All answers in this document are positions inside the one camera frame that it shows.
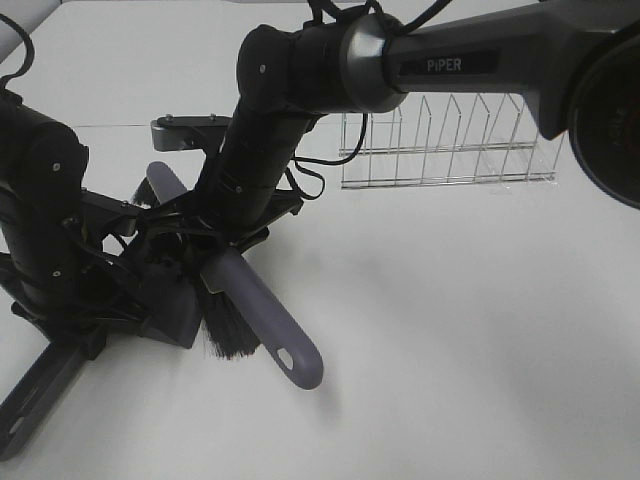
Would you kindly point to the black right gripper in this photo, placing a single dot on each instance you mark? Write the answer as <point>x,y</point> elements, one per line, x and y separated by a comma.
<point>240,221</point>

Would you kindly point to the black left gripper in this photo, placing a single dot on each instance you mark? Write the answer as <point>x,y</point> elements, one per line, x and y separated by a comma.
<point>77,297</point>

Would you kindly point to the purple plastic dustpan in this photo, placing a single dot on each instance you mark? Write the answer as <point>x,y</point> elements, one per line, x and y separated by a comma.
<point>166,288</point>

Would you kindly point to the purple hand brush black bristles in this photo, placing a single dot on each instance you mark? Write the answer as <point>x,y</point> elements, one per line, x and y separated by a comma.
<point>224,270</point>

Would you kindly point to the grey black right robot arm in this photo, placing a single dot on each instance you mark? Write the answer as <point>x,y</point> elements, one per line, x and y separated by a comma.
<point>575,64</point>

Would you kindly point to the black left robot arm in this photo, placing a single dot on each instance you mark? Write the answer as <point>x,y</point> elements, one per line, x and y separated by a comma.
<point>43,164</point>

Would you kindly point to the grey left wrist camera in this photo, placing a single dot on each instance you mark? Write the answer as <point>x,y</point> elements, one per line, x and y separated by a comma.
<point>105,215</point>

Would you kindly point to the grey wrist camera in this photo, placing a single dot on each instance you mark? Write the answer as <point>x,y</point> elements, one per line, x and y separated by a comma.
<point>105,215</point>
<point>178,133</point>

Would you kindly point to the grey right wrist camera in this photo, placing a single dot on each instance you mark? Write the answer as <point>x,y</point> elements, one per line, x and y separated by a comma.
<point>178,133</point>

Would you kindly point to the chrome wire rack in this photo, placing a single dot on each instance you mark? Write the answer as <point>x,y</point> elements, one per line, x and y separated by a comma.
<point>448,139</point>

